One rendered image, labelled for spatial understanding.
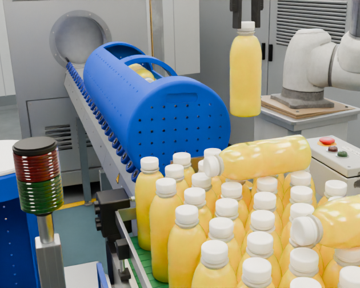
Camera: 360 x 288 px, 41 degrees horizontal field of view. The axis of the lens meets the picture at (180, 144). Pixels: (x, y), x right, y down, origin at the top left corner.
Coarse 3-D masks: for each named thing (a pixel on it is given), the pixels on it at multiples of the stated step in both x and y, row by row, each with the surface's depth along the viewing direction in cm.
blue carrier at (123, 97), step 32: (96, 64) 180; (128, 64) 157; (160, 64) 160; (96, 96) 167; (128, 96) 129; (160, 96) 121; (192, 96) 124; (128, 128) 121; (160, 128) 123; (192, 128) 126; (224, 128) 129; (160, 160) 126
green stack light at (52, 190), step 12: (48, 180) 70; (60, 180) 72; (24, 192) 69; (36, 192) 69; (48, 192) 70; (60, 192) 72; (24, 204) 70; (36, 204) 70; (48, 204) 70; (60, 204) 72
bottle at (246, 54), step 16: (240, 32) 106; (240, 48) 106; (256, 48) 106; (240, 64) 106; (256, 64) 106; (240, 80) 107; (256, 80) 108; (240, 96) 108; (256, 96) 109; (240, 112) 110; (256, 112) 110
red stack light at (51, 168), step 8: (56, 152) 70; (16, 160) 68; (24, 160) 68; (32, 160) 68; (40, 160) 68; (48, 160) 68; (56, 160) 70; (16, 168) 69; (24, 168) 68; (32, 168) 68; (40, 168) 68; (48, 168) 69; (56, 168) 70; (16, 176) 70; (24, 176) 68; (32, 176) 68; (40, 176) 68; (48, 176) 69; (56, 176) 70
